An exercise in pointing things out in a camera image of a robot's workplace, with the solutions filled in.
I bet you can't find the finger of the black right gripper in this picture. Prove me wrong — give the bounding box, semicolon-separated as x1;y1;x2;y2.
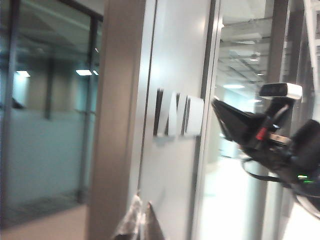
213;107;262;151
211;98;266;123

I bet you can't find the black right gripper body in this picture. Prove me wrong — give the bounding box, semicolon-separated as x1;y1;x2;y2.
246;98;296;166

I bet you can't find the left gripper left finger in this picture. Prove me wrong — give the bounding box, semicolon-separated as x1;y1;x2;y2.
111;192;145;240

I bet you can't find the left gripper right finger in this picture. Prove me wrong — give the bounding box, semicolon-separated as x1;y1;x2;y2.
142;200;166;240

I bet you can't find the curved glass partition frosted band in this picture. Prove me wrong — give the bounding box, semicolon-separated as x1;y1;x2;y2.
0;0;104;227

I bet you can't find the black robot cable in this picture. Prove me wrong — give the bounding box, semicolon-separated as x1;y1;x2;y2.
240;156;286;184

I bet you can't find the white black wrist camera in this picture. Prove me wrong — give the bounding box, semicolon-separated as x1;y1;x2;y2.
258;81;304;101

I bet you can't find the white metal frame rail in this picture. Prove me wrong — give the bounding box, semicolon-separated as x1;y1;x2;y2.
303;0;320;76

